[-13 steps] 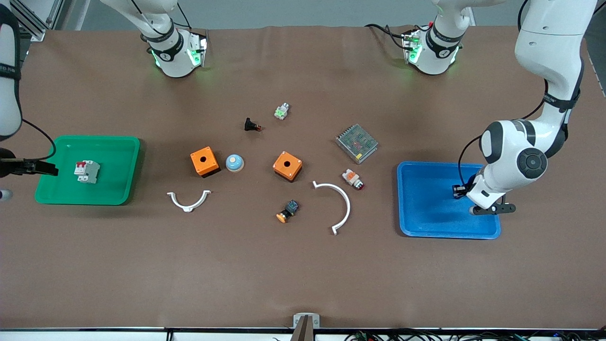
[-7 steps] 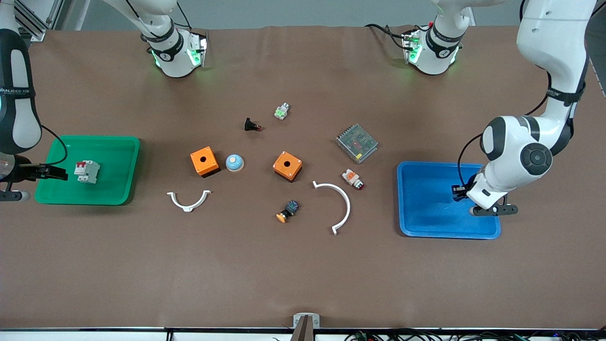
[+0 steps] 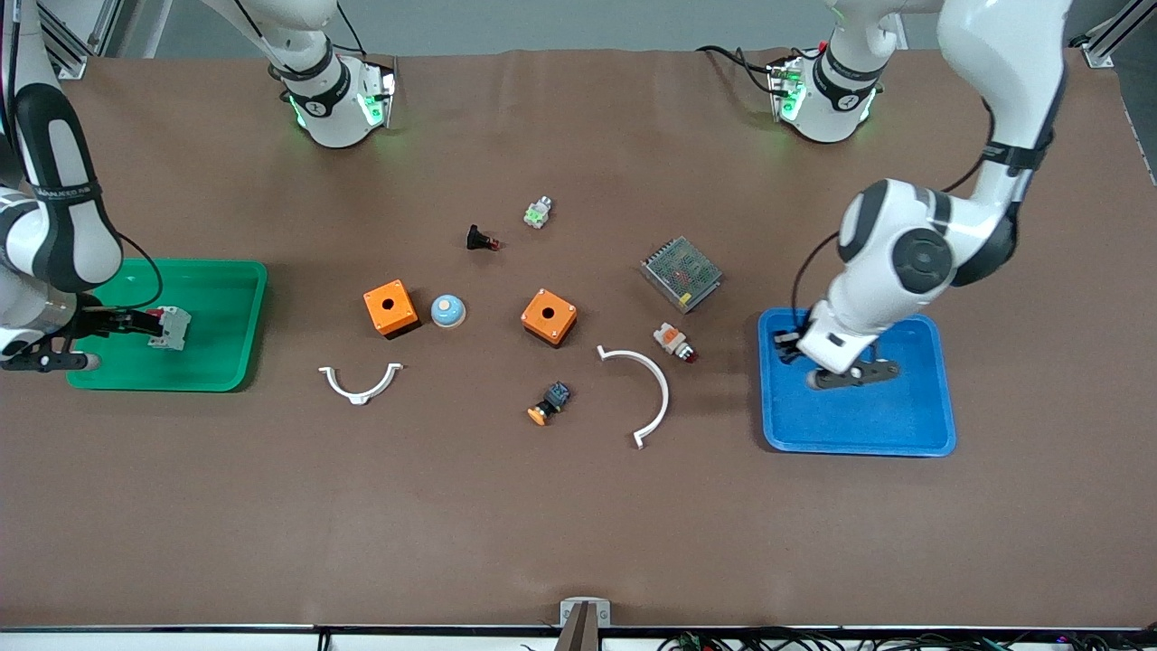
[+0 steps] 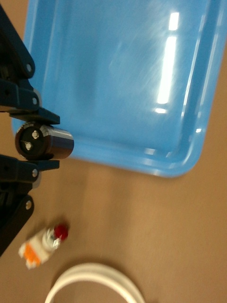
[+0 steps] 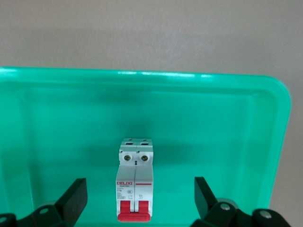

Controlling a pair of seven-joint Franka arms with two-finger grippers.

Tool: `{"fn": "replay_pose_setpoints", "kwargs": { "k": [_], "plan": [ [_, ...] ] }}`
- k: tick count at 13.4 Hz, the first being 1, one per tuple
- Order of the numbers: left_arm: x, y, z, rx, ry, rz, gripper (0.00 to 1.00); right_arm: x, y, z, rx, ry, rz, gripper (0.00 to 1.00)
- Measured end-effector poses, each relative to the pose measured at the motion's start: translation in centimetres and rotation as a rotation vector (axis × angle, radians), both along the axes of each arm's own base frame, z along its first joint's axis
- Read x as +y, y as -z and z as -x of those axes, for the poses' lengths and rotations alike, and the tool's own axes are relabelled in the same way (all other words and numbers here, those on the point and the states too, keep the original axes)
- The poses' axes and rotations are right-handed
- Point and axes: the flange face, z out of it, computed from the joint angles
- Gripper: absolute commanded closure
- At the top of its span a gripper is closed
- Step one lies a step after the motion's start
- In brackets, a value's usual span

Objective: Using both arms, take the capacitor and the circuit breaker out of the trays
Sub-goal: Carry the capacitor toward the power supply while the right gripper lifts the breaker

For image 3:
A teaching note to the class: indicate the white button with green cap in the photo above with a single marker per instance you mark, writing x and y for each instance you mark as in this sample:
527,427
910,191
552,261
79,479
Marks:
538,215

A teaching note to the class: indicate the large white pipe clamp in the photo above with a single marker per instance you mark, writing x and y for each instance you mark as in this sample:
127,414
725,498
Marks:
664,389

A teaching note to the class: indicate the orange button box with hole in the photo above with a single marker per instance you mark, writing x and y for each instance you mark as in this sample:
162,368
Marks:
560,321
402,312

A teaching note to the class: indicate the blue white dome button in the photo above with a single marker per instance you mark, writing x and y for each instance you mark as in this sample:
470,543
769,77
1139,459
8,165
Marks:
448,312

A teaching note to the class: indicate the metal table edge bracket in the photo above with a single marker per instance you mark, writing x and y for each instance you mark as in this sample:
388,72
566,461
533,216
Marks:
585,610

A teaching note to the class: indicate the perforated metal power supply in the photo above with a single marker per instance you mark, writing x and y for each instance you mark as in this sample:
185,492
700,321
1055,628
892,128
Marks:
682,271

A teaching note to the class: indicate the green plastic tray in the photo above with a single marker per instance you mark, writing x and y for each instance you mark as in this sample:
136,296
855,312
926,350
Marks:
217,344

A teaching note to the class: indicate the yellow pushbutton black blue body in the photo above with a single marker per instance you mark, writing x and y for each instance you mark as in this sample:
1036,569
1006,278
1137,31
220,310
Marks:
553,398

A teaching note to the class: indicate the aluminium frame profile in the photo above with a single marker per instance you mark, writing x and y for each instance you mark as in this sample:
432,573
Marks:
63,41
1107,41

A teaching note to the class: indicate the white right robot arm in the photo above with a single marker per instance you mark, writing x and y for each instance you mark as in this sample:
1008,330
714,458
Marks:
54,208

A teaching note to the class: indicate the grey circuit breaker red lever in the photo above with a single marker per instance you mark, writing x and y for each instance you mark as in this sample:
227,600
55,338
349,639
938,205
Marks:
176,333

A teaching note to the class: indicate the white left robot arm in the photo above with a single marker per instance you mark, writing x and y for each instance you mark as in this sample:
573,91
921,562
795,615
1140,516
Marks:
994,54

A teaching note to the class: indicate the blue plastic tray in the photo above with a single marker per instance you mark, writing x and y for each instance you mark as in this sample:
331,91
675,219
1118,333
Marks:
886,425

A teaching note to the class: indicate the small white pipe clamp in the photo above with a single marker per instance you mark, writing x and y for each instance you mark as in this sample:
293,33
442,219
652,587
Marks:
362,396

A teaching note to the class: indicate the brown table mat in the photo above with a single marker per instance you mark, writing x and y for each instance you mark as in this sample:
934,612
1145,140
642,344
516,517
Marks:
542,524

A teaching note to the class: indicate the red indicator lamp orange-white body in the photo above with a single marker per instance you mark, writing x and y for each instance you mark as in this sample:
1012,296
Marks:
671,338

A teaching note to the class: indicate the black switch with red tip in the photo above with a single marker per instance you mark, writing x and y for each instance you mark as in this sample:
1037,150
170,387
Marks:
475,239

